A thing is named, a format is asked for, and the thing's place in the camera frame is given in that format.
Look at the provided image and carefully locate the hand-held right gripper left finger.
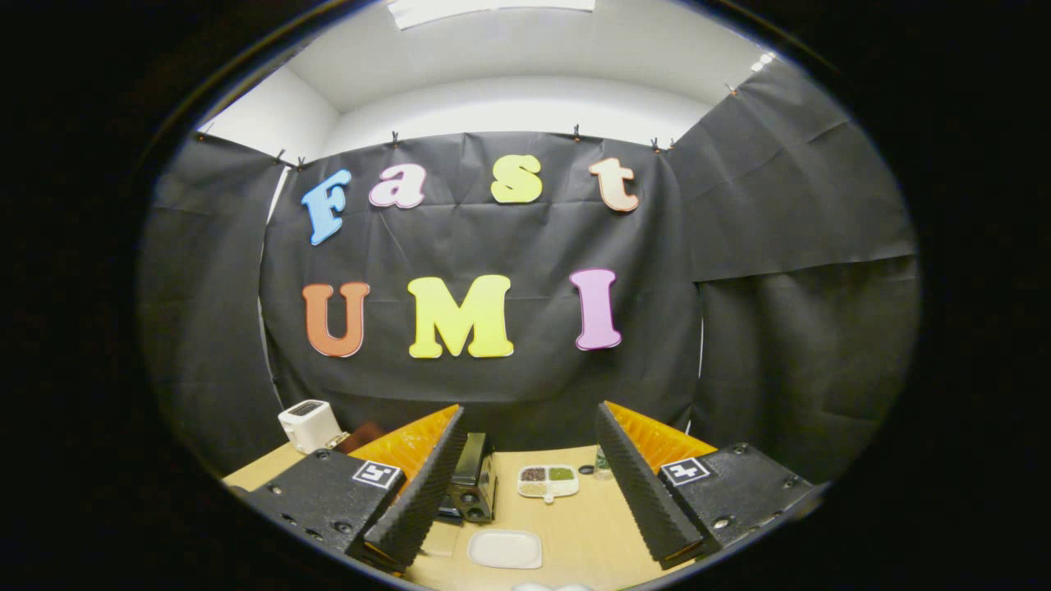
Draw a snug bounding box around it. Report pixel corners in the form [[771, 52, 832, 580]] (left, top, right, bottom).
[[246, 404, 467, 573]]

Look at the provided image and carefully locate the dark brown box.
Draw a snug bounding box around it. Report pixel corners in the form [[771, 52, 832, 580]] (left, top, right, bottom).
[[335, 422, 387, 455]]

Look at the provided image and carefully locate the black electric oven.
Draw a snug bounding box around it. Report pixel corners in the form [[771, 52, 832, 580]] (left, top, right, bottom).
[[434, 433, 498, 526]]

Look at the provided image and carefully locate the black backdrop cloth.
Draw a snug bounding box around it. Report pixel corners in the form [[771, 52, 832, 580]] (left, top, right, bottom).
[[138, 62, 922, 485]]

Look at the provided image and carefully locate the white toaster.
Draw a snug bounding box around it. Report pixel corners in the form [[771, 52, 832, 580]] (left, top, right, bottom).
[[278, 399, 343, 455]]

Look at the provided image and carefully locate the white divided grain dish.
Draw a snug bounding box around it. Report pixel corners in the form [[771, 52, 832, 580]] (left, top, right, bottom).
[[516, 464, 581, 504]]

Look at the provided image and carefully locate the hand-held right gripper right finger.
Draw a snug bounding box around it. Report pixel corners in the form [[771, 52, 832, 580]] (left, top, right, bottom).
[[593, 401, 822, 571]]

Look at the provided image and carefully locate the white square plate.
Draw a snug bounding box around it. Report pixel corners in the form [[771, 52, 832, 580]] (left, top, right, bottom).
[[468, 529, 544, 570]]

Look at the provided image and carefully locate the long ceiling light panel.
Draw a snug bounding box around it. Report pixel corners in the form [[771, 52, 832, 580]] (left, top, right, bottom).
[[388, 0, 596, 30]]

